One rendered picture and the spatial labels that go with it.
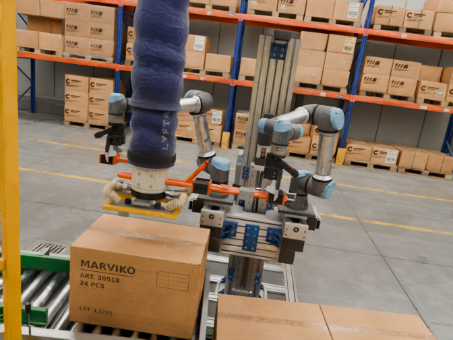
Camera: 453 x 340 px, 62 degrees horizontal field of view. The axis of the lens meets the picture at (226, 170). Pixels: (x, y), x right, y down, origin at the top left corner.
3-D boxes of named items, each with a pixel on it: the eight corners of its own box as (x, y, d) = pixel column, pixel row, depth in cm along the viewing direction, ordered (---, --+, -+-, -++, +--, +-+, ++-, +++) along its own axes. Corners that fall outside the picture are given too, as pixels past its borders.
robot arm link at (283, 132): (296, 121, 170) (286, 122, 163) (292, 146, 173) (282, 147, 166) (281, 119, 174) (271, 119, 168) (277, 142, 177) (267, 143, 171)
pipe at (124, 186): (104, 200, 171) (104, 188, 170) (123, 185, 195) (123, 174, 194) (177, 211, 169) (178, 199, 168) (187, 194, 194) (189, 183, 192)
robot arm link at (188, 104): (221, 113, 216) (140, 123, 190) (211, 110, 225) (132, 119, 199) (222, 93, 213) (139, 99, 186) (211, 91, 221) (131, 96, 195)
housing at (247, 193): (238, 199, 175) (239, 190, 174) (238, 195, 182) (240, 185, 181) (253, 201, 175) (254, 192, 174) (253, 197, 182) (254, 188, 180)
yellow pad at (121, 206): (102, 209, 170) (102, 198, 169) (110, 202, 180) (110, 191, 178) (176, 220, 168) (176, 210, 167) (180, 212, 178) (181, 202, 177)
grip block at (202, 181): (190, 193, 175) (191, 181, 173) (193, 187, 184) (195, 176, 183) (208, 196, 175) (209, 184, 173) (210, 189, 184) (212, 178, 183)
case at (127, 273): (68, 320, 181) (69, 245, 171) (100, 277, 220) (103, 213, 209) (191, 340, 179) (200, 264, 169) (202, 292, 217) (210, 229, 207)
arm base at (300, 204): (282, 200, 242) (285, 185, 240) (306, 204, 241) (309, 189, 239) (284, 208, 228) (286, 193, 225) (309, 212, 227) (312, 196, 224)
